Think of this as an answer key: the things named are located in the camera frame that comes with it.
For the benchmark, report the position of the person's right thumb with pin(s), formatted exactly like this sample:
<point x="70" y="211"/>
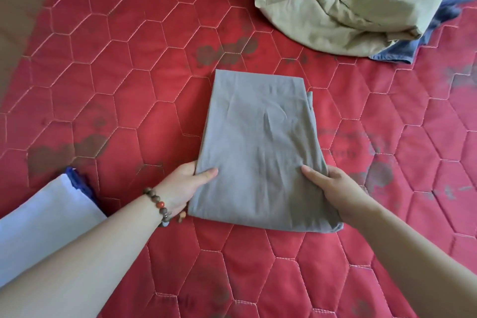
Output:
<point x="316" y="177"/>

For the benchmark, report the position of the crumpled beige garment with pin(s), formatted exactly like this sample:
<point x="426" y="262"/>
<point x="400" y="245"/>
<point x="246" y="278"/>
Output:
<point x="350" y="1"/>

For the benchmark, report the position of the grey cloth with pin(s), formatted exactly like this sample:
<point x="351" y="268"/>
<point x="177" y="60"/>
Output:
<point x="261" y="150"/>

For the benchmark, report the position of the white folded cloth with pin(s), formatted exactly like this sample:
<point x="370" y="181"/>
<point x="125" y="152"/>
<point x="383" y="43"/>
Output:
<point x="41" y="224"/>

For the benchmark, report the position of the red quilted bed cover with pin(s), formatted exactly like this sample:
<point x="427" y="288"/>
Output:
<point x="149" y="98"/>

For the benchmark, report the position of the person's right hand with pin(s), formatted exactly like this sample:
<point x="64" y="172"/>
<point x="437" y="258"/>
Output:
<point x="341" y="194"/>

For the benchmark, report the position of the dark blue cloth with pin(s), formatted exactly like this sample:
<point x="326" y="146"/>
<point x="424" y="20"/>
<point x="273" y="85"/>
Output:
<point x="82" y="186"/>

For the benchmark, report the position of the person's left hand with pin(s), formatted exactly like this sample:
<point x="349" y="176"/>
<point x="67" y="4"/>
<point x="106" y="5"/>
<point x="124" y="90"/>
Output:
<point x="178" y="186"/>

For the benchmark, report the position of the person's left thumb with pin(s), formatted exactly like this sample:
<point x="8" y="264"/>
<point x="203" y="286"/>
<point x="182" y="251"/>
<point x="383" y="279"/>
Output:
<point x="207" y="176"/>

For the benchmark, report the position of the person's left forearm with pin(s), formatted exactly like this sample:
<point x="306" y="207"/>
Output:
<point x="78" y="258"/>

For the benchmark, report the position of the person's right forearm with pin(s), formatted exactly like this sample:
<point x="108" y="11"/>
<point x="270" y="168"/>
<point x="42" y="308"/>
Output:
<point x="417" y="262"/>

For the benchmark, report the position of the blue denim garment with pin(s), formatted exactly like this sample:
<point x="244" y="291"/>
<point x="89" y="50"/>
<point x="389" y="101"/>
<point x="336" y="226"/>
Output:
<point x="428" y="27"/>

